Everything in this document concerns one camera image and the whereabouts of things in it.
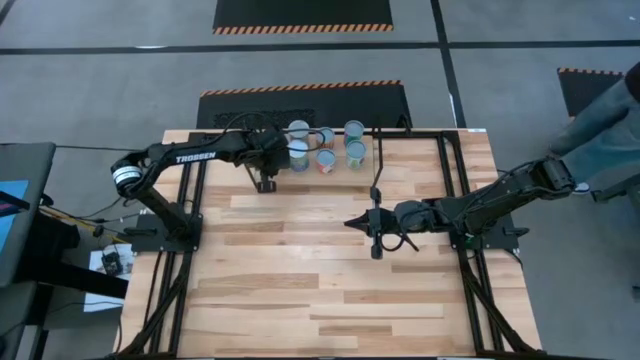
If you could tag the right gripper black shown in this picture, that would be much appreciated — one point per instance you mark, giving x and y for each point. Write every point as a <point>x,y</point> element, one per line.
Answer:
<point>410,220</point>

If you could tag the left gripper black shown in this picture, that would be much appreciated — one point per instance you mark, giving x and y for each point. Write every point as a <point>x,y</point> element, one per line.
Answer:
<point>270,152</point>

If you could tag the orange dark-spotted can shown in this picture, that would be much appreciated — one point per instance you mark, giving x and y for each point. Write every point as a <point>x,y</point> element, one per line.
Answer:
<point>326,139</point>

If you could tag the blue cherry can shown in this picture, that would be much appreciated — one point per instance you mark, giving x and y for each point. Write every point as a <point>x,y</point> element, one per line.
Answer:
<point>299,161</point>

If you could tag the orange circle-pattern can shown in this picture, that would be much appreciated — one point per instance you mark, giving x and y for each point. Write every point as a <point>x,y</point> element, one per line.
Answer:
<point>326,160</point>

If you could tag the pink and green can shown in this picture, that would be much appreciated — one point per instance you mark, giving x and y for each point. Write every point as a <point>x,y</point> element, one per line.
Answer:
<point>354,131</point>

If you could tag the white vegetable can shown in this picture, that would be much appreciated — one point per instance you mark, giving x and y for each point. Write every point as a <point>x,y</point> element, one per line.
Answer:
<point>356,154</point>

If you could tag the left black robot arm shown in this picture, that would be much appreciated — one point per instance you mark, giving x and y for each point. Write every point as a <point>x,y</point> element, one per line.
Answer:
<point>195,156</point>

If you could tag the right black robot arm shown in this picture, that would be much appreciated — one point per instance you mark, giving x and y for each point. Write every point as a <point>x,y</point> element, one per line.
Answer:
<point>500,197</point>

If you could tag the black hazard-striped floor mat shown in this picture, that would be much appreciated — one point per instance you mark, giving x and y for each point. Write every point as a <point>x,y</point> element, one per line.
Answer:
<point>300,12</point>
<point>325,102</point>
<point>585,92</point>

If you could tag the black floor tape line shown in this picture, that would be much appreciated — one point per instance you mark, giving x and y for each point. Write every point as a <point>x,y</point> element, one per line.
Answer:
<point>300,48</point>
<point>448,65</point>

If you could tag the small black device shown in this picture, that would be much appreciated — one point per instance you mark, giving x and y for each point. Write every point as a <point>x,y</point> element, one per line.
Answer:
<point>112,263</point>

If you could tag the person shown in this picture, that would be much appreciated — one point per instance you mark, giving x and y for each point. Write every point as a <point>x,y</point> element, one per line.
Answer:
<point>600,130</point>

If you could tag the white paper sheet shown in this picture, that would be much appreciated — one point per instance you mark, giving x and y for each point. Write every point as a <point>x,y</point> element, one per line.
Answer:
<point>97,295</point>

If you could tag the grey side desk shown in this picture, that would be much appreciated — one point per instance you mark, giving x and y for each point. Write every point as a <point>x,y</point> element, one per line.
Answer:
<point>30,165</point>

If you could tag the blue screen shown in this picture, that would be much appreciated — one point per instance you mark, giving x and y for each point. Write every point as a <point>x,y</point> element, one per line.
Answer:
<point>12,210</point>

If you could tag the black aluminium table frame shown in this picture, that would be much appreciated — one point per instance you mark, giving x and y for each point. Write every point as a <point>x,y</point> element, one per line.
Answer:
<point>420,134</point>

